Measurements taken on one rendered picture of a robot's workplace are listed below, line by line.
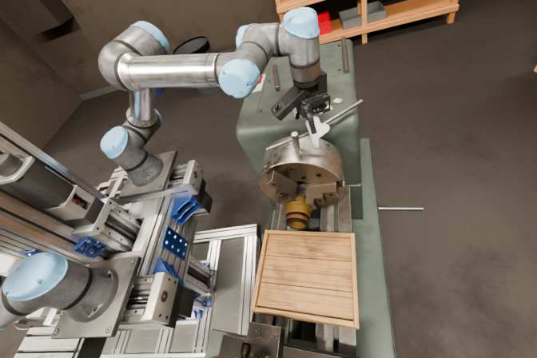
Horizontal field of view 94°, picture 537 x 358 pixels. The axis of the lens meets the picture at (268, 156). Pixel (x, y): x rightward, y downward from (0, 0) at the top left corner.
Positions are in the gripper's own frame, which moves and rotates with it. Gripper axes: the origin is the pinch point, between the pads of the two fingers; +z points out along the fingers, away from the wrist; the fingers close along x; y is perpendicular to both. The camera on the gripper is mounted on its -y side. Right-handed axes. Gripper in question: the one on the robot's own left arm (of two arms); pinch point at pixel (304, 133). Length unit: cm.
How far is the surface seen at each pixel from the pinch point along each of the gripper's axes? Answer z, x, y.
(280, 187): 15.3, -5.0, -12.9
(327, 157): 10.2, -4.6, 5.1
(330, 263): 41.0, -26.7, -6.0
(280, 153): 7.8, 2.8, -8.6
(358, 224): 74, -5, 22
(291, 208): 18.8, -12.0, -12.4
